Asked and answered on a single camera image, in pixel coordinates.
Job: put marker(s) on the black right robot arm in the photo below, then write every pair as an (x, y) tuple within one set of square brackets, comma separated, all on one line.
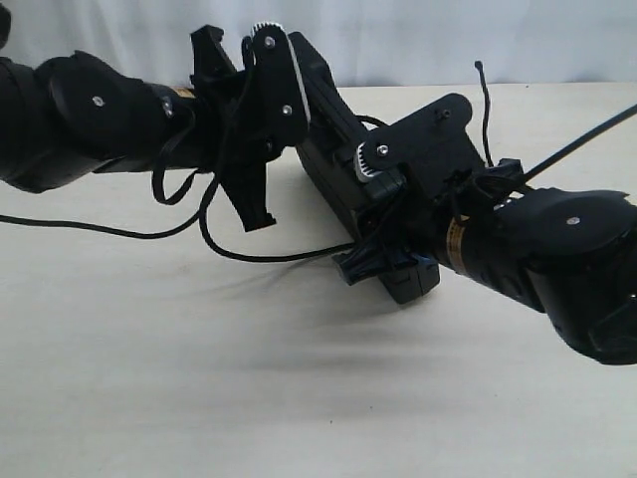
[(569, 255)]

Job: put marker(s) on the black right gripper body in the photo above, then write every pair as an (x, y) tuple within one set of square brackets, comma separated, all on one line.
[(428, 159)]

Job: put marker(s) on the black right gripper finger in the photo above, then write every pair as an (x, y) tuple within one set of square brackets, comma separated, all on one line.
[(502, 176), (375, 258)]

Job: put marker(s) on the black plastic carrying case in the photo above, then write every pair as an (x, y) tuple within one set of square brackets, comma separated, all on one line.
[(326, 157)]

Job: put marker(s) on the white backdrop curtain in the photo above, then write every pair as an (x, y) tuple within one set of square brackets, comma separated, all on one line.
[(366, 43)]

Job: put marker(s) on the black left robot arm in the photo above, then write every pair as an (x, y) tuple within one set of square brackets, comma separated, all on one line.
[(75, 115)]

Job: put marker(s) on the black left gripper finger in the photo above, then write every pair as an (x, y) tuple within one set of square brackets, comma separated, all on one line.
[(211, 64), (245, 185)]

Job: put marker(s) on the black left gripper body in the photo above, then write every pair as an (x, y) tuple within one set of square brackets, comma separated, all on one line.
[(264, 106)]

